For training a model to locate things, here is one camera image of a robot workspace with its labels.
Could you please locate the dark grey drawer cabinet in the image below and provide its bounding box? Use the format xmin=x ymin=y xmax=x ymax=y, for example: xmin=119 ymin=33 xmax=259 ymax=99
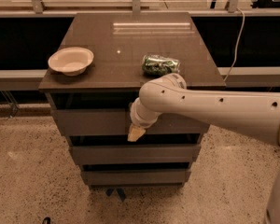
xmin=37 ymin=11 xmax=227 ymax=203

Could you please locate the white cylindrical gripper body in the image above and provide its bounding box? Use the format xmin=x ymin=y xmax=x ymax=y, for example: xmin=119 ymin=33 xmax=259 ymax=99
xmin=130 ymin=98 xmax=161 ymax=129

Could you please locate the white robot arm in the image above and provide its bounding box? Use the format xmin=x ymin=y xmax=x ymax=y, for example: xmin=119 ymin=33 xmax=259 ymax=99
xmin=128 ymin=73 xmax=280 ymax=147

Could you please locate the white paper bowl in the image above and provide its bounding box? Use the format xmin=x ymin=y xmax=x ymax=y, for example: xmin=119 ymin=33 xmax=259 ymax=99
xmin=48 ymin=47 xmax=94 ymax=76

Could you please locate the grey bottom drawer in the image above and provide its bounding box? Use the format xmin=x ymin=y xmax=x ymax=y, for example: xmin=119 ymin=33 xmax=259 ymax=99
xmin=81 ymin=169 xmax=190 ymax=186

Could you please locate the black cabinet foot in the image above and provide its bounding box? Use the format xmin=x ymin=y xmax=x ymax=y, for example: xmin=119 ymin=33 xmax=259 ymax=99
xmin=105 ymin=188 xmax=126 ymax=202

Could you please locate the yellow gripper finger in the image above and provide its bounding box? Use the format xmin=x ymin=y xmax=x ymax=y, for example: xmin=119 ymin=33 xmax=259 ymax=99
xmin=128 ymin=124 xmax=146 ymax=142

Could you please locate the white hanging cable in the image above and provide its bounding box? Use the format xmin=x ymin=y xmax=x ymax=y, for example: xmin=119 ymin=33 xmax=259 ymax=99
xmin=223 ymin=7 xmax=245 ymax=82

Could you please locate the grey top drawer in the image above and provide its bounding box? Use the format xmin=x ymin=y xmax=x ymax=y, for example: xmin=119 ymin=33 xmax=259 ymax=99
xmin=52 ymin=109 xmax=209 ymax=136

